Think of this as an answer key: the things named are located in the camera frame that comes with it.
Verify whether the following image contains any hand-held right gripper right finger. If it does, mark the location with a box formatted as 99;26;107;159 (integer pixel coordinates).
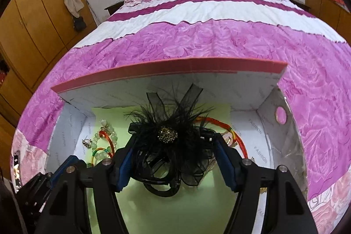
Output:
214;133;319;234

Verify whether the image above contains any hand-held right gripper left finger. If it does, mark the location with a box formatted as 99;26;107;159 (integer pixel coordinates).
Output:
36;133;138;234

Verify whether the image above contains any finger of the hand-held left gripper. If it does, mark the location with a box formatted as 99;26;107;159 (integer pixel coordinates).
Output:
51;156;80;182

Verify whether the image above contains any black feather hair clip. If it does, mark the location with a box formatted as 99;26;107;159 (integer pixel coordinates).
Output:
123;83;218;198

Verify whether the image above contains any red cardboard box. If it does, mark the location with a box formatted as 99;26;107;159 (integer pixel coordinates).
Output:
47;57;309;234

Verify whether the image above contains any green paper liner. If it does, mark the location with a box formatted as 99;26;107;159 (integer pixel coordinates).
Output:
88;104;265;234

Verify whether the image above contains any pink floral bed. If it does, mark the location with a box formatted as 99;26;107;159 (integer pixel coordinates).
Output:
11;0;351;223

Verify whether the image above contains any small black bag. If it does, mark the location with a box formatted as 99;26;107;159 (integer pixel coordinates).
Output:
73;16;87;33

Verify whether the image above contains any wooden wardrobe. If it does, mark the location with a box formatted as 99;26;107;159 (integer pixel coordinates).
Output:
0;0;98;120

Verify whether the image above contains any thin white stick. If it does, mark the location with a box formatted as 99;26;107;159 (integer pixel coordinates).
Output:
86;0;99;24

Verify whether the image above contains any dark wooden nightstand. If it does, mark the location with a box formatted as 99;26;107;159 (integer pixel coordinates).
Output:
285;0;312;13
104;0;127;17

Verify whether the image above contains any beige hanging towel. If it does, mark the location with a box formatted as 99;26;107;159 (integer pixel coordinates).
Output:
63;0;85;18

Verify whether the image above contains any wooden dresser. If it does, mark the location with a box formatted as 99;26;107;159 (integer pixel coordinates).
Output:
305;0;351;46

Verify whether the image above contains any red braided cord bracelet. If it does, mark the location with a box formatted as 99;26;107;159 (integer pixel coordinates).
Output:
196;116;249;159

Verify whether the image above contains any green bead bracelet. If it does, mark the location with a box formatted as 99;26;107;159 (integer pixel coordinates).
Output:
82;118;120;150

